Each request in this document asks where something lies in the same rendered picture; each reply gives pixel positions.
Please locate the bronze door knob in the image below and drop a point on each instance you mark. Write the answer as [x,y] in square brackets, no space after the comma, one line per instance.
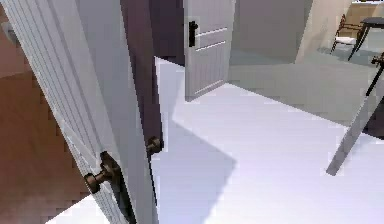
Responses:
[100,175]
[154,145]

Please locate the grey panelled room door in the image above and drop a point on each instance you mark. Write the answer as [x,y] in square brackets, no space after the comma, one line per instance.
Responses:
[208,60]

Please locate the white panelled room door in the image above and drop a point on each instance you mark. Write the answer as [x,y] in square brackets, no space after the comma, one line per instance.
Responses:
[83,86]

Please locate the brown wooden chair white seat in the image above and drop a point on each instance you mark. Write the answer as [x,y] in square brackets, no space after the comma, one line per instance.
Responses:
[346,35]

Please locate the black table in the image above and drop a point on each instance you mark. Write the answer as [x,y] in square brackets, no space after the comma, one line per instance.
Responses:
[368,28]

